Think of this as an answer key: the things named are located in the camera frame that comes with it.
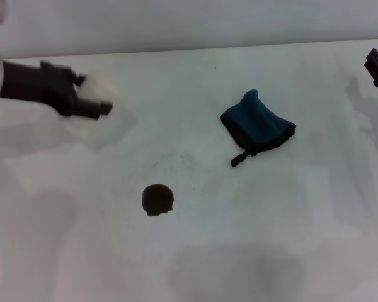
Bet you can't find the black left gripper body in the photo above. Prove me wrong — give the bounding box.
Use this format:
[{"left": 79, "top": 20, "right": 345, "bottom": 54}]
[{"left": 1, "top": 59, "right": 80, "bottom": 116}]

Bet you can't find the white paper cup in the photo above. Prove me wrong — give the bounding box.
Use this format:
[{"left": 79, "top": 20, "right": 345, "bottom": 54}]
[{"left": 74, "top": 74, "right": 121, "bottom": 119}]

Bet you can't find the blue rag with black trim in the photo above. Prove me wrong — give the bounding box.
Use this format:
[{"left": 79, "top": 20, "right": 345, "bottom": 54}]
[{"left": 219, "top": 89, "right": 297, "bottom": 168}]

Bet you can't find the black water stain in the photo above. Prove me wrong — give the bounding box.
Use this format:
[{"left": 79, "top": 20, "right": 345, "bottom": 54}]
[{"left": 141, "top": 183, "right": 175, "bottom": 218}]

